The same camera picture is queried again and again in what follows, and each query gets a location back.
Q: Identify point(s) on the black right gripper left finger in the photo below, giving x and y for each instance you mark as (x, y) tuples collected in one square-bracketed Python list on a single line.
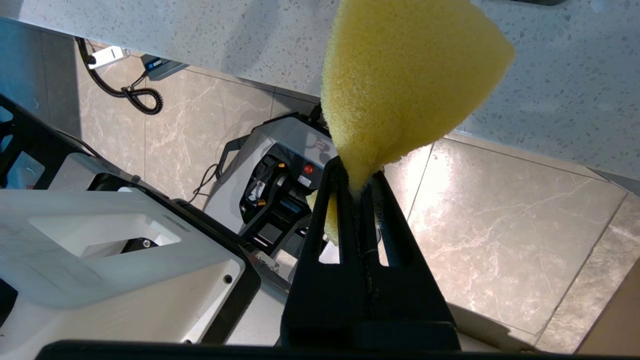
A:
[(325, 310)]

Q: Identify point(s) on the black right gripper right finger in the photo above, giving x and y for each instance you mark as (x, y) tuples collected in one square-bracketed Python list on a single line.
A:
[(410, 310)]

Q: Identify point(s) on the yellow sponge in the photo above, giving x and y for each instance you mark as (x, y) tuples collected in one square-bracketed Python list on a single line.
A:
[(400, 75)]

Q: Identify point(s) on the gray robot base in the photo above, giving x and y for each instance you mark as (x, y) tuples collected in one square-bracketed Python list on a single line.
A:
[(285, 140)]

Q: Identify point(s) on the light wooden cabinet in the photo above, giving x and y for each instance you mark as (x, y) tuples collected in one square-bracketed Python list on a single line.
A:
[(620, 330)]

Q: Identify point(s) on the white robot torso shell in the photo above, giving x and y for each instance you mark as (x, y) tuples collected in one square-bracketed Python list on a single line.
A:
[(100, 280)]

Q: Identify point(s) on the blue gray box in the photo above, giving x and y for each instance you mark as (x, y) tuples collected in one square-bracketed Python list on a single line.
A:
[(165, 70)]

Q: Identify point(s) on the white power adapter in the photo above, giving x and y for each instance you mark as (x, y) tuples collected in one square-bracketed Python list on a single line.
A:
[(110, 56)]

